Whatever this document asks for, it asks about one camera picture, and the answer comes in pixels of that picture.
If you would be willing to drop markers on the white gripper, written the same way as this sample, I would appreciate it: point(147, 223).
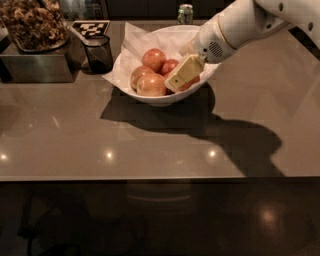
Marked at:
point(209, 42)

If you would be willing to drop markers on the dark red middle apple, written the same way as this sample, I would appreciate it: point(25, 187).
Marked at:
point(168, 66)

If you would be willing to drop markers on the white paper napkin liner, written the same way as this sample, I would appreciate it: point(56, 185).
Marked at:
point(138, 41)

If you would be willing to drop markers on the white ceramic bowl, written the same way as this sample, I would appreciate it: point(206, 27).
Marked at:
point(209, 70)

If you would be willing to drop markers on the black mesh cup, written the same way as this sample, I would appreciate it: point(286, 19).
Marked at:
point(99, 54)

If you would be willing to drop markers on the black white marker tag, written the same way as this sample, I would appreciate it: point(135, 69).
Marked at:
point(85, 29)

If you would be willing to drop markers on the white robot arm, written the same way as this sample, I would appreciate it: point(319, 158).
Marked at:
point(304, 14)

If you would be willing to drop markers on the left rear apple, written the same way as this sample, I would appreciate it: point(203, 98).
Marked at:
point(137, 74)

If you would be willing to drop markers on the front left apple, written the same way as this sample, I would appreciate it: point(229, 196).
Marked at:
point(151, 85)

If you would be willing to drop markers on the back top apple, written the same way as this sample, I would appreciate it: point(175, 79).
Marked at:
point(154, 59)

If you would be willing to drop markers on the small glass jar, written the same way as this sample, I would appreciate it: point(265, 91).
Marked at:
point(185, 14)

